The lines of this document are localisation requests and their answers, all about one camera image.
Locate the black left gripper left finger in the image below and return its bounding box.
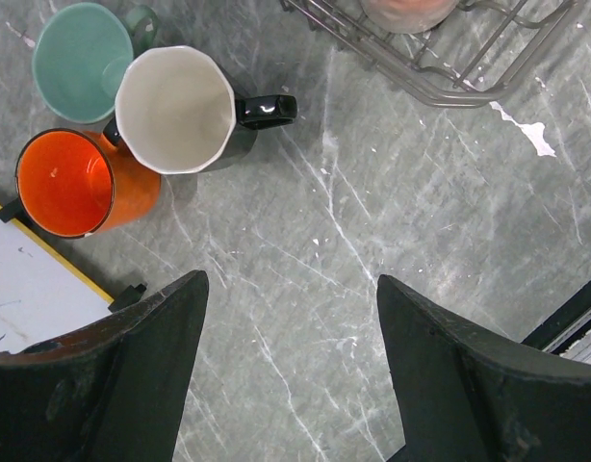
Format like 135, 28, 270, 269
0, 270, 209, 461

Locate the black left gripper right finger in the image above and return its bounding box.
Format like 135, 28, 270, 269
376, 275, 591, 461

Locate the orange mug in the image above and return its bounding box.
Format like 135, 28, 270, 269
0, 122, 161, 240

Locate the black mug white inside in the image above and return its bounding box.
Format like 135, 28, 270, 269
103, 45, 298, 175

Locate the green mug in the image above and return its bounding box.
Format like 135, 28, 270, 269
32, 2, 159, 124

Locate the pink tumbler cup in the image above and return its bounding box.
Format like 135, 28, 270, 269
360, 0, 459, 34

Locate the black whiteboard clip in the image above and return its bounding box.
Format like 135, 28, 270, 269
108, 283, 147, 313

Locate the yellow framed whiteboard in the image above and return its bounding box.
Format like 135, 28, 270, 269
0, 206, 114, 354

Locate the aluminium mounting rail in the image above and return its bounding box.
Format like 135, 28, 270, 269
522, 281, 591, 365

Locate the grey wire dish rack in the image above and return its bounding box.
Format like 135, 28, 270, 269
280, 1, 584, 109

